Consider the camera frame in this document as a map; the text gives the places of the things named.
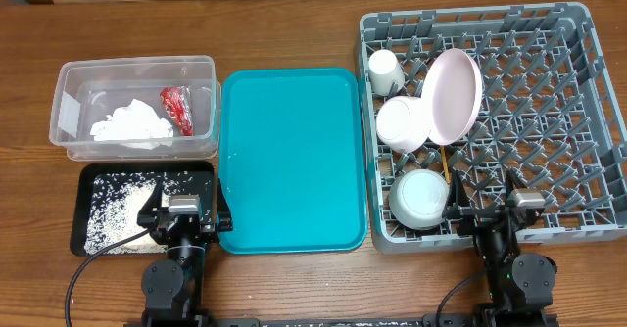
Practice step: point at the teal plastic serving tray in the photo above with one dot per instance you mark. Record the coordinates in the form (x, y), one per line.
(291, 162)

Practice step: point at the pink round plate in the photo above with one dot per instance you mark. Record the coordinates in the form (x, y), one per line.
(452, 92)

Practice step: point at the small pink saucer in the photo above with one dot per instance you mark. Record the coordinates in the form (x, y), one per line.
(403, 123)

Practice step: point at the black flat tray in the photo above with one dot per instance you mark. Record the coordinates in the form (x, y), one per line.
(85, 183)

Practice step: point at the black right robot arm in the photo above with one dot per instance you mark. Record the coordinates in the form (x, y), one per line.
(520, 284)

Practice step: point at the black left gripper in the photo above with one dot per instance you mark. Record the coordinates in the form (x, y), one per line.
(211, 231)

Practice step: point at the white napkin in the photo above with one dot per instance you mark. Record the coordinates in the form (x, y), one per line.
(138, 122)

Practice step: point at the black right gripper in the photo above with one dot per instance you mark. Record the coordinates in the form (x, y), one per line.
(474, 218)

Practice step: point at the grey bowl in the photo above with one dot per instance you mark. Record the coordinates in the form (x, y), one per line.
(417, 199)

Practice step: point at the wooden chopstick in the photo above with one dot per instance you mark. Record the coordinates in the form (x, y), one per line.
(445, 164)

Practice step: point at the red snack wrapper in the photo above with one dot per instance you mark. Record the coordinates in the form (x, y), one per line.
(177, 103)

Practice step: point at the white rice heap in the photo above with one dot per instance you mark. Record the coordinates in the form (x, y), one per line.
(118, 197)

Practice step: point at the pale green cup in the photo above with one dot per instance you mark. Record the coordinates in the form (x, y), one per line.
(385, 73)

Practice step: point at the clear plastic waste bin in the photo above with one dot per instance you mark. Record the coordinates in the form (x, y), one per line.
(90, 91)

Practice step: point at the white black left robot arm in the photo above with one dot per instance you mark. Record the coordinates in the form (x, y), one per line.
(173, 286)

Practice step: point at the grey plastic dish rack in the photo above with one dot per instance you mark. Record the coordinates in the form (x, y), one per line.
(548, 111)

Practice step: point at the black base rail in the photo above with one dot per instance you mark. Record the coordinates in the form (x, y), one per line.
(343, 323)

